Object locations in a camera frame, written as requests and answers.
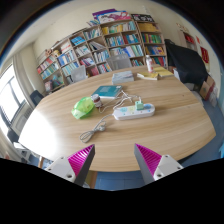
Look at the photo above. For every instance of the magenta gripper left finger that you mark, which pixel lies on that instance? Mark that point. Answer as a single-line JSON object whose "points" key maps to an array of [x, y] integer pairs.
{"points": [[75, 167]]}

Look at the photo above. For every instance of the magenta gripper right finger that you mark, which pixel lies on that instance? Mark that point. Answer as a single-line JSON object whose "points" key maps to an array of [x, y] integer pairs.
{"points": [[154, 166]]}

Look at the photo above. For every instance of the green white charger plug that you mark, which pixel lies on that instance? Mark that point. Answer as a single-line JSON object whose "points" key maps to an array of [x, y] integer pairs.
{"points": [[139, 105]]}

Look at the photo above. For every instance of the white power strip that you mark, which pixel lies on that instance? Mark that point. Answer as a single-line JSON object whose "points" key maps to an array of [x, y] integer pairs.
{"points": [[129, 112]]}

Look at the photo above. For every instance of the small dark jar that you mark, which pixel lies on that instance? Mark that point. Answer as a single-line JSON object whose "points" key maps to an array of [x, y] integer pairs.
{"points": [[96, 100]]}

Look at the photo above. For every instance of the teal book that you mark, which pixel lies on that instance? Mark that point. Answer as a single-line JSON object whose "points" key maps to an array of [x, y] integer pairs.
{"points": [[109, 91]]}

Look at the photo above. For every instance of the dark blue chair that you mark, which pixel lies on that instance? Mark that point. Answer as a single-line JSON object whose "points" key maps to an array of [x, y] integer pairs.
{"points": [[36, 97]]}

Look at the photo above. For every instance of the yellow book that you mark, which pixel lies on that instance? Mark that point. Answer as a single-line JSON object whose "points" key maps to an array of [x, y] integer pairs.
{"points": [[148, 76]]}

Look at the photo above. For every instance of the grey book stack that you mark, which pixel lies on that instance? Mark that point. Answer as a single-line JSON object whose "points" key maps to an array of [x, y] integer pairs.
{"points": [[122, 77]]}

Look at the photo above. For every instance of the grey chair left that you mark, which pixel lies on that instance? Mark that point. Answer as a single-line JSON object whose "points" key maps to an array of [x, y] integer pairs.
{"points": [[79, 74]]}

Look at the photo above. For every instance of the yellow notebook stack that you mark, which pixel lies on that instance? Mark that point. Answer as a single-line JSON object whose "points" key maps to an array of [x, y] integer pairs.
{"points": [[163, 72]]}

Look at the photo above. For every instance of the cardboard box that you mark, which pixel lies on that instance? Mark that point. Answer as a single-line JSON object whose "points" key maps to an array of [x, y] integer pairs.
{"points": [[207, 87]]}

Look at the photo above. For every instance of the clear plastic bottle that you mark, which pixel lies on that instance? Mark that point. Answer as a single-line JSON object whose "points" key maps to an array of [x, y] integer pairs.
{"points": [[149, 64]]}

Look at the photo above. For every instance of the black cloth covered object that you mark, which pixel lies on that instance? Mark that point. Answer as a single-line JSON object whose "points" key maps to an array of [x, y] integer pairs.
{"points": [[188, 62]]}

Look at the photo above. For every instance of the grey mesh chair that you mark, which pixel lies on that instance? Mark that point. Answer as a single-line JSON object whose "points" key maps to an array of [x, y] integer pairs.
{"points": [[119, 62]]}

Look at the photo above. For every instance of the wooden bookshelf with books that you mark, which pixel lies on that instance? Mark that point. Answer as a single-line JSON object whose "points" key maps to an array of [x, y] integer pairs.
{"points": [[91, 47]]}

